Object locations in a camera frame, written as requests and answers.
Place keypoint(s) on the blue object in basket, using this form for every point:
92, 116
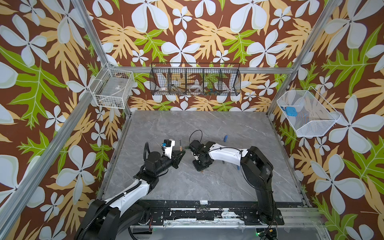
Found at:
291, 111

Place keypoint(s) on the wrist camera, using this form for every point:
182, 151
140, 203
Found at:
195, 146
167, 148

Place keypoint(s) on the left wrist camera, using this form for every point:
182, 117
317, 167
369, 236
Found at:
167, 148

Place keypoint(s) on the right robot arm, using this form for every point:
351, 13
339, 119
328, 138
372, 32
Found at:
255, 167

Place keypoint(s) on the black wire basket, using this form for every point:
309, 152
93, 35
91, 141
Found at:
208, 79

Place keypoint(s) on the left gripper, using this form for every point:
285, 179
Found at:
177, 161

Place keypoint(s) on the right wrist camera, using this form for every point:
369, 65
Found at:
195, 146

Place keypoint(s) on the white mesh basket right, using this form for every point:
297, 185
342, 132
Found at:
316, 116

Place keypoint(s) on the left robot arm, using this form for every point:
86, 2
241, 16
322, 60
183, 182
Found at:
105, 219

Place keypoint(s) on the brown pen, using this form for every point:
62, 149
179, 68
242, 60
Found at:
180, 145

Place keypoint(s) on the electronics board with led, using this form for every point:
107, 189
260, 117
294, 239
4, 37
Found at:
267, 234

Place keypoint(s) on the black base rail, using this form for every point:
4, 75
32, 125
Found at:
157, 212

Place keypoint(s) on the white wire basket left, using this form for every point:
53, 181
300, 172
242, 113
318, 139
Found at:
112, 87

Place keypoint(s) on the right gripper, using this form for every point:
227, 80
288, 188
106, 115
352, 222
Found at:
199, 157

